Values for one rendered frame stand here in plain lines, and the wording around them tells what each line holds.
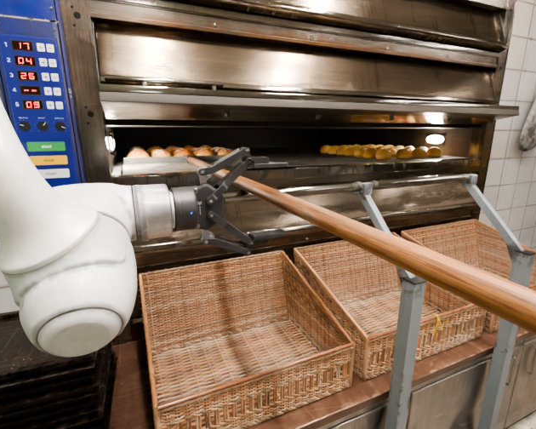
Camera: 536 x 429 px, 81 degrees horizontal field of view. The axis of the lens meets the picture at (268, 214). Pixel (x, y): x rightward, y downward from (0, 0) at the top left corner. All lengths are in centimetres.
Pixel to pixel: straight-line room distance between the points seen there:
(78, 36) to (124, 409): 105
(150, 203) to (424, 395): 107
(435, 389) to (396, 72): 123
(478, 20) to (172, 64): 145
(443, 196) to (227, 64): 127
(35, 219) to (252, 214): 94
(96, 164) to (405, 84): 127
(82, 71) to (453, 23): 152
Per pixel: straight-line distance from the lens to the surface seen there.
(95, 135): 111
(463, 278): 32
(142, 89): 97
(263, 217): 124
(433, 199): 182
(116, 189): 53
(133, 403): 110
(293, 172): 127
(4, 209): 37
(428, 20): 172
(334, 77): 136
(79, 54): 113
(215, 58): 118
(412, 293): 90
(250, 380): 88
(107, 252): 37
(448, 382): 135
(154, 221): 51
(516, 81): 223
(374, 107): 129
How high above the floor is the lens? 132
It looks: 15 degrees down
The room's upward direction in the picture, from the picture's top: straight up
